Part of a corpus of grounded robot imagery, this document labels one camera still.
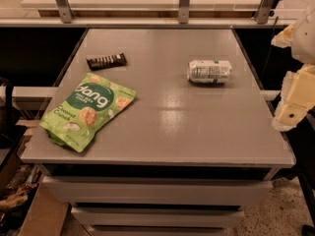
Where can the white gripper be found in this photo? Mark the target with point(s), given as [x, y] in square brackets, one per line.
[305, 41]

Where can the white green 7up can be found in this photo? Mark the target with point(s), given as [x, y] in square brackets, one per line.
[209, 71]

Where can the grey drawer cabinet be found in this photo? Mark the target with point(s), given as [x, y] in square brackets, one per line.
[183, 159]

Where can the dark chocolate bar wrapper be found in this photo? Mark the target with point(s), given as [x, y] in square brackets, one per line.
[99, 62]

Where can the green Dang snack bag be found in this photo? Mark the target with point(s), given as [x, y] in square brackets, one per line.
[92, 104]

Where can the brown cardboard box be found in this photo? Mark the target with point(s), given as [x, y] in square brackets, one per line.
[45, 216]

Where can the right metal bracket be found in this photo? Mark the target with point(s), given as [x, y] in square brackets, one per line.
[262, 15]

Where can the metal bracket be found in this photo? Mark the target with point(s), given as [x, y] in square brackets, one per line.
[64, 10]
[262, 15]
[183, 11]

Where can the middle metal bracket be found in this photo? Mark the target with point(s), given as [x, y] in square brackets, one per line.
[183, 11]

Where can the left metal bracket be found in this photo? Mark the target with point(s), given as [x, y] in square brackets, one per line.
[64, 10]

